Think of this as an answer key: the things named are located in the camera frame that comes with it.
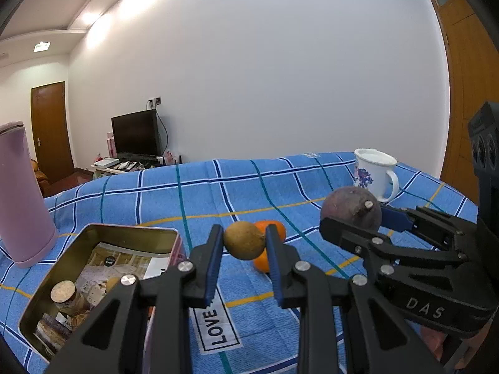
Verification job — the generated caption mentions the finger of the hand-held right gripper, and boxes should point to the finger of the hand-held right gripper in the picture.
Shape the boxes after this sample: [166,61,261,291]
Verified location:
[320,217,468,277]
[380,206,478,250]

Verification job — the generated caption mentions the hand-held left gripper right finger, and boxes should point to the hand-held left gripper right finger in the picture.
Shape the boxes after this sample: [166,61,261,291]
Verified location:
[265,225,439,374]

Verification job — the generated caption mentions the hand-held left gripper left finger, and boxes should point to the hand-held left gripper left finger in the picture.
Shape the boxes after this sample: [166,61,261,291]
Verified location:
[45,224,225,374]

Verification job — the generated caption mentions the purple round fruit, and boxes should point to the purple round fruit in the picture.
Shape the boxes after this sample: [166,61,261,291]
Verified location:
[320,187,383,234]

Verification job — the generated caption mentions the pink metal tin box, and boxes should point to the pink metal tin box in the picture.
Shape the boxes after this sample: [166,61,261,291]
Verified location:
[17,224,186,374]

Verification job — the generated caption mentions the cork lid jar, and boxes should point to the cork lid jar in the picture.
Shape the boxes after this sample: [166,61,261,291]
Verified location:
[51,280,84,314]
[37,312,79,353]

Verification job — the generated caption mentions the person's right hand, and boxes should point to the person's right hand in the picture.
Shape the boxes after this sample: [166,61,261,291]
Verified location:
[420,325,449,361]

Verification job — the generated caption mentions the orange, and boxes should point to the orange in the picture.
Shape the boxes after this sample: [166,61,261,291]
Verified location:
[253,247,274,273]
[254,220,286,244]

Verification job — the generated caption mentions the white printed mug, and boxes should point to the white printed mug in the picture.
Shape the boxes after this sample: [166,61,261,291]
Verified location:
[353,148,399,203]

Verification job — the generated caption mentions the blue plaid blanket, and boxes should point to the blue plaid blanket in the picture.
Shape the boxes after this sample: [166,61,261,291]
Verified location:
[0,152,480,374]

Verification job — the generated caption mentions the television stand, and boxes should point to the television stand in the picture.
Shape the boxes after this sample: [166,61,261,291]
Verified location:
[90,155,184,175]

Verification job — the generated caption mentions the black television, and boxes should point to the black television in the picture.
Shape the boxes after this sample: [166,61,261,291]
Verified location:
[111,110,162,156]

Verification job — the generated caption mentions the wooden wardrobe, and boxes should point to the wooden wardrobe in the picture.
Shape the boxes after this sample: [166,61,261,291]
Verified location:
[419,0,499,205]

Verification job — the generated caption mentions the brown sofa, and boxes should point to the brown sofa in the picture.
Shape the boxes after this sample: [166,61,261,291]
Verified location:
[33,160,50,197]

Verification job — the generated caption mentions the pink bottle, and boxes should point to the pink bottle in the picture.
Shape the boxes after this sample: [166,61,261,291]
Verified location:
[0,121,59,269]

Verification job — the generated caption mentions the brown wooden door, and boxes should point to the brown wooden door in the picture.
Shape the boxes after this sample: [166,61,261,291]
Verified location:
[30,81,75,182]

